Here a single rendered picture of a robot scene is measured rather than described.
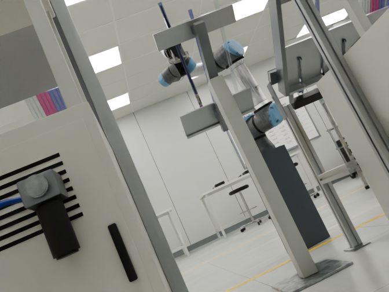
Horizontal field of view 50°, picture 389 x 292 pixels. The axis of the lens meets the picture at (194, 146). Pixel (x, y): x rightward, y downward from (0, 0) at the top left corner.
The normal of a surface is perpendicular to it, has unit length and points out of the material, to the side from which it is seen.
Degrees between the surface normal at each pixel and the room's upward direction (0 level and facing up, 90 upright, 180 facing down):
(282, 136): 90
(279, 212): 90
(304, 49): 138
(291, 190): 90
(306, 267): 90
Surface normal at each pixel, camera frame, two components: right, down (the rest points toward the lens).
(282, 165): 0.33, -0.33
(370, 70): -0.91, 0.39
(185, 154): 0.08, -0.23
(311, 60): 0.36, 0.50
